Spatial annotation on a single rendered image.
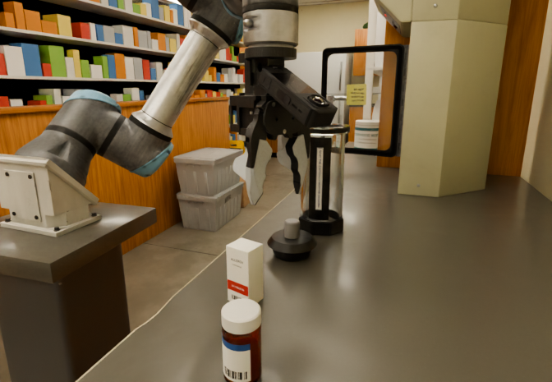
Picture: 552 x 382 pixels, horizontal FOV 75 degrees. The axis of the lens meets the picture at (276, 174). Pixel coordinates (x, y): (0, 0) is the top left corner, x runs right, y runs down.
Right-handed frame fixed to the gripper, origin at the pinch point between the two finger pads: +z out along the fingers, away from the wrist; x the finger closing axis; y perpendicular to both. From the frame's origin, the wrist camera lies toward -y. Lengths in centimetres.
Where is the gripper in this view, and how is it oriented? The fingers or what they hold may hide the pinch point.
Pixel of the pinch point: (279, 193)
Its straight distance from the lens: 52.7
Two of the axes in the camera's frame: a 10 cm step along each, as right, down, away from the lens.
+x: -7.5, 1.5, -6.4
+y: -6.6, -1.7, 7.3
